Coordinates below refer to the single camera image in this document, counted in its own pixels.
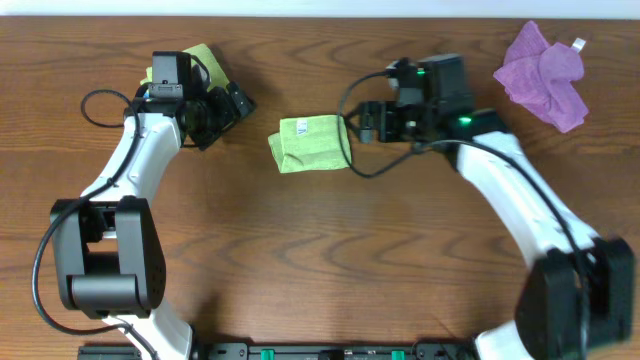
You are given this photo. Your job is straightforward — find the green cloth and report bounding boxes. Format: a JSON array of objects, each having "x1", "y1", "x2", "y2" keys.
[
  {"x1": 268, "y1": 115, "x2": 351, "y2": 174},
  {"x1": 140, "y1": 43, "x2": 230, "y2": 100}
]

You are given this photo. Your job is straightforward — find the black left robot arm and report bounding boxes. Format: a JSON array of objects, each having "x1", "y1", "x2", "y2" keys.
[{"x1": 49, "y1": 82, "x2": 255, "y2": 359}]

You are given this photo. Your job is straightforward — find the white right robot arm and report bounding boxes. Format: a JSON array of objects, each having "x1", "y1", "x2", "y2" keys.
[{"x1": 340, "y1": 98, "x2": 635, "y2": 359}]

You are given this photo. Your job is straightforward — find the folded green cloth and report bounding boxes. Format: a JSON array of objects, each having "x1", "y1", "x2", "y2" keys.
[{"x1": 140, "y1": 43, "x2": 230, "y2": 100}]

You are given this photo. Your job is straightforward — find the crumpled purple cloth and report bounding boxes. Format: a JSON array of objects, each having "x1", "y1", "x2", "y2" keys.
[{"x1": 493, "y1": 20, "x2": 589, "y2": 133}]

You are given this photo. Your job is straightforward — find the white purple cloth label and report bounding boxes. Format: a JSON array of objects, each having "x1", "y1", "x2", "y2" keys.
[{"x1": 571, "y1": 38, "x2": 586, "y2": 53}]

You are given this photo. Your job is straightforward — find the black right camera cable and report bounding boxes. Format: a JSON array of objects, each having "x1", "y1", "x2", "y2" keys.
[{"x1": 336, "y1": 69, "x2": 591, "y2": 360}]

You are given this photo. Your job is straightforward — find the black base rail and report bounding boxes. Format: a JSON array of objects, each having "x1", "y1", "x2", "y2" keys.
[{"x1": 77, "y1": 342, "x2": 479, "y2": 360}]

